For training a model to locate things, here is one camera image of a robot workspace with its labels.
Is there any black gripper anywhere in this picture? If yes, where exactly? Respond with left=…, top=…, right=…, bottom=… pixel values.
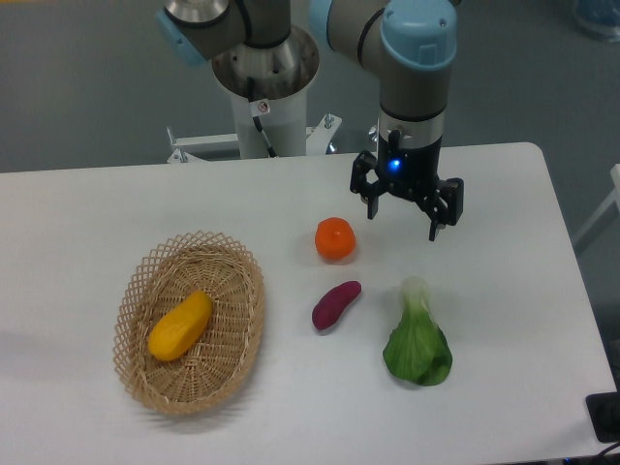
left=350, top=131, right=464, bottom=241

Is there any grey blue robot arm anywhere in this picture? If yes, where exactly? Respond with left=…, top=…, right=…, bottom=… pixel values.
left=156, top=1, right=464, bottom=235

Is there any woven wicker basket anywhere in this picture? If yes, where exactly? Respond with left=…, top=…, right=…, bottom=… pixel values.
left=112, top=231, right=265, bottom=415

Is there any yellow mango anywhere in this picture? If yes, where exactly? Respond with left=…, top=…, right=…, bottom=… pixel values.
left=147, top=290, right=212, bottom=361

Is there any orange tangerine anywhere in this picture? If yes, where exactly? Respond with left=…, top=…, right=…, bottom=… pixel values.
left=315, top=217, right=357, bottom=261

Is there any purple sweet potato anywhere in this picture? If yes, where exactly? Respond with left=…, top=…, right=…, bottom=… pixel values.
left=312, top=281, right=362, bottom=331

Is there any green bok choy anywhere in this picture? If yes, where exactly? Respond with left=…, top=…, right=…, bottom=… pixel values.
left=383, top=277, right=452, bottom=387

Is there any blue object top right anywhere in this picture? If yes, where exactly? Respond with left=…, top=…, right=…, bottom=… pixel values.
left=573, top=0, right=619, bottom=43

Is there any black device at table edge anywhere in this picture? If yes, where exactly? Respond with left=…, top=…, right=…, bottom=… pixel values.
left=585, top=391, right=619, bottom=443

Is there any black cable on pedestal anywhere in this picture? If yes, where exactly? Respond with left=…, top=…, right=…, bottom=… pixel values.
left=247, top=77, right=279, bottom=159

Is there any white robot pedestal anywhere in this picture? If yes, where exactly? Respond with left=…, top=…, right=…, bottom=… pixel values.
left=167, top=26, right=342, bottom=163

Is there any white frame at right edge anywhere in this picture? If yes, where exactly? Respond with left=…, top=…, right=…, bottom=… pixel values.
left=572, top=164, right=619, bottom=256

